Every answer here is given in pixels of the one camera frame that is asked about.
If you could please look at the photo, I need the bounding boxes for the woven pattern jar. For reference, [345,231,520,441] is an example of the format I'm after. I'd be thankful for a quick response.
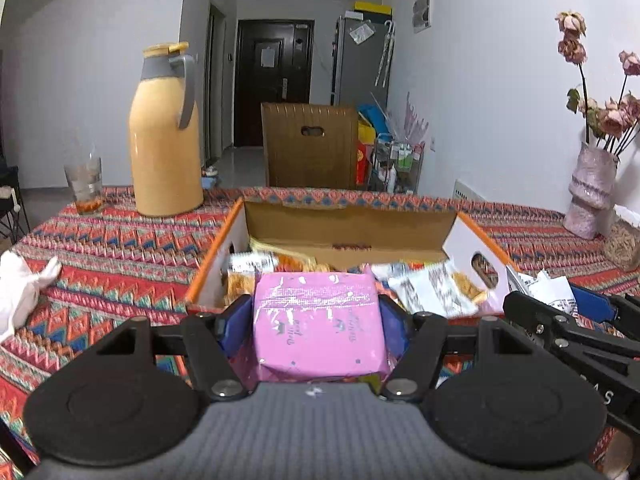
[602,207,640,273]

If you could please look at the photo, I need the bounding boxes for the folded umbrella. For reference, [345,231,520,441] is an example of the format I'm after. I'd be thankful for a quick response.
[375,20,396,88]

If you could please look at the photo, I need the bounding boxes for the dark entrance door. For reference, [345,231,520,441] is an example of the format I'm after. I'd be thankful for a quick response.
[234,20,315,148]

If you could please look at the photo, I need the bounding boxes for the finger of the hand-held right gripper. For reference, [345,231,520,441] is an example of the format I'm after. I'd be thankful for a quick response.
[502,291,640,361]
[570,284,640,341]

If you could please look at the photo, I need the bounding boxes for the red bag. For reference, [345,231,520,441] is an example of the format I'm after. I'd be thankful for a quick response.
[355,142,373,186]

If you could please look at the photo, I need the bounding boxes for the metal trolley rack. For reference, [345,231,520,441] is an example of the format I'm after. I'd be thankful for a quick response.
[370,132,425,195]

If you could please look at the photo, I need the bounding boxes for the pink snack packet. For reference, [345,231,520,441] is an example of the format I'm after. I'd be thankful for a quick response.
[240,271,393,386]

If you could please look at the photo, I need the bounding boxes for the white snack packet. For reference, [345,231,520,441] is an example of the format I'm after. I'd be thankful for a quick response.
[505,267,581,321]

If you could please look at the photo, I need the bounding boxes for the black folding chair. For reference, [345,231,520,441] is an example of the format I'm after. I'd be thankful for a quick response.
[0,165,31,241]

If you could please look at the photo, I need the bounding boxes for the yellow thermos jug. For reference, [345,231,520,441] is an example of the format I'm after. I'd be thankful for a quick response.
[129,42,203,217]

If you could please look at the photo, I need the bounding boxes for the dried roses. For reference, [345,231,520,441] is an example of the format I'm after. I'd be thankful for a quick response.
[555,10,640,156]

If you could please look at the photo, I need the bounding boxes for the wooden chair back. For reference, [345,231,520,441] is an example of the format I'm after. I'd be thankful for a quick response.
[261,102,360,190]

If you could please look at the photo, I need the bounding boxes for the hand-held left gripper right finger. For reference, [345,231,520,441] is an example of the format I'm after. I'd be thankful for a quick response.
[377,295,543,403]

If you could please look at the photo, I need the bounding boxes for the grey refrigerator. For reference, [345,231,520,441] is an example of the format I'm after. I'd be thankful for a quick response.
[332,12,396,108]

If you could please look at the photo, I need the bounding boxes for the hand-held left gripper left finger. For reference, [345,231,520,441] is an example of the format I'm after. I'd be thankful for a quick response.
[95,295,253,402]

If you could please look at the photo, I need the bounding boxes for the pink vase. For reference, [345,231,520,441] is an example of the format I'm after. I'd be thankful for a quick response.
[562,141,621,240]

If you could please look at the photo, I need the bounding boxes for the grey interior door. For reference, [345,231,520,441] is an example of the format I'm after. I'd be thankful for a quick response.
[207,2,227,158]

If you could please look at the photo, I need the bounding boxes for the orange cardboard box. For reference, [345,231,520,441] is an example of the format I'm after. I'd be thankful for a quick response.
[182,197,523,321]

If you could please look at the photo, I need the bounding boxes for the blue bag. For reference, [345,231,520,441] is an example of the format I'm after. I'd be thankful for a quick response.
[357,105,388,126]

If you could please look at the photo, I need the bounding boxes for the pile of snack packets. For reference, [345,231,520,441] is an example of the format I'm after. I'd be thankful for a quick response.
[220,237,501,318]

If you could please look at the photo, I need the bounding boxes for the glass cup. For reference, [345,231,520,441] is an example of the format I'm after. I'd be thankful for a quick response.
[64,155,104,215]

